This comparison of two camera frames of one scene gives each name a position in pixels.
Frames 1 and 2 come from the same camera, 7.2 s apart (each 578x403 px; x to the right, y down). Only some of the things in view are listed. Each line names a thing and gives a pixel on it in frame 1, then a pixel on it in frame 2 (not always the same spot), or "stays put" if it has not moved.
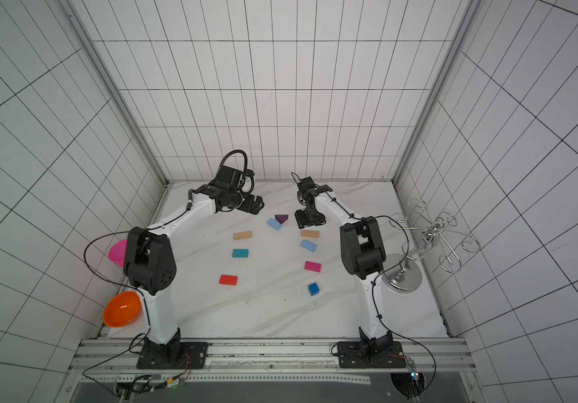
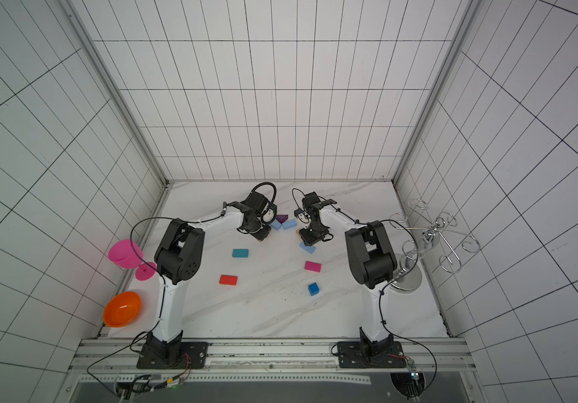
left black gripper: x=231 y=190 to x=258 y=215
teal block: x=240 y=253 stays put
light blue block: x=308 y=245 stays put
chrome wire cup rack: x=403 y=273 stays put
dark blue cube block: x=313 y=289 stays put
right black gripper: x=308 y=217 to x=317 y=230
